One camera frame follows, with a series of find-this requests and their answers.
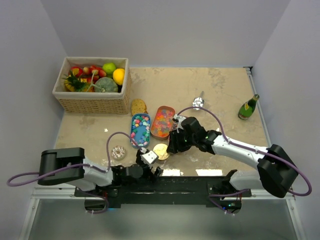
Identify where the small pineapple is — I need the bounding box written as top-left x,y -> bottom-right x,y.
63,71 -> 88,92

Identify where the round cream jar lid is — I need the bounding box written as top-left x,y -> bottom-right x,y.
153,143 -> 170,161

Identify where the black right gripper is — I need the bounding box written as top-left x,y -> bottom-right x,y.
166,128 -> 197,154

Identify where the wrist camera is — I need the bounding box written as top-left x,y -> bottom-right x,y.
141,150 -> 159,166
171,114 -> 186,133

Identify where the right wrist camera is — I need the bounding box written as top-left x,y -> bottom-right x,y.
171,114 -> 186,133

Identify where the yellow lemon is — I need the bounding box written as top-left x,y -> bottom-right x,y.
112,68 -> 125,86

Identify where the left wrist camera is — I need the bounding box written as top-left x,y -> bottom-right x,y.
141,150 -> 159,166

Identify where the silver metal scoop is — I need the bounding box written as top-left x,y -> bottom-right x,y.
192,91 -> 205,111

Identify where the orange tray of gummy stars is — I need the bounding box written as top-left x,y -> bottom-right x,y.
150,105 -> 176,140

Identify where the green pumpkin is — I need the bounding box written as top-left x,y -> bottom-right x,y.
94,77 -> 118,93

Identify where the wicker basket with liner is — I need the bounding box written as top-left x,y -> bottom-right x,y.
52,57 -> 131,114

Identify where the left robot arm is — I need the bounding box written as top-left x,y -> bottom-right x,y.
37,147 -> 163,196

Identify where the blue tray of star candies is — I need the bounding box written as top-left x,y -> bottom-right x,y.
130,113 -> 151,149

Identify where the green lime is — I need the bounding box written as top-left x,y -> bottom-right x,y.
102,62 -> 117,75

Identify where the red strawberries bunch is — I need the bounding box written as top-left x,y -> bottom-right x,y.
70,65 -> 107,83

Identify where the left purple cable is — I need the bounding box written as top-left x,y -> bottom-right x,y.
6,131 -> 147,187

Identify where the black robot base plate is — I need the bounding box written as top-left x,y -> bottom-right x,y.
74,176 -> 252,213

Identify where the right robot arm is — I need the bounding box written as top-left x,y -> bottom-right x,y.
167,115 -> 298,198

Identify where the green glass bottle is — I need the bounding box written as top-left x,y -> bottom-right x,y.
238,94 -> 260,120

